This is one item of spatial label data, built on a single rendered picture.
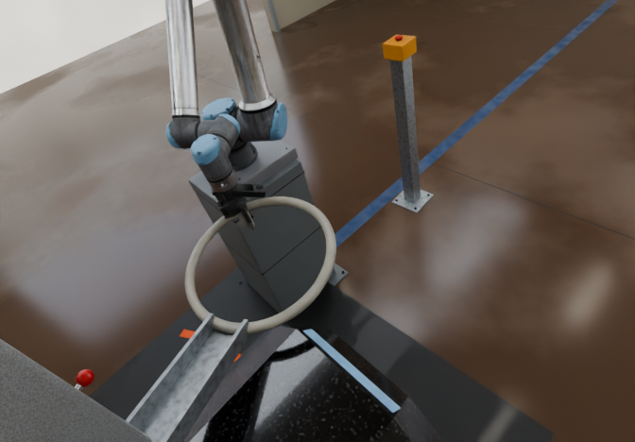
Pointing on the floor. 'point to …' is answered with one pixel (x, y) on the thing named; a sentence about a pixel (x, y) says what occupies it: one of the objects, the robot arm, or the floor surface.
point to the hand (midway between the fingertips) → (253, 221)
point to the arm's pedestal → (275, 239)
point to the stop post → (405, 120)
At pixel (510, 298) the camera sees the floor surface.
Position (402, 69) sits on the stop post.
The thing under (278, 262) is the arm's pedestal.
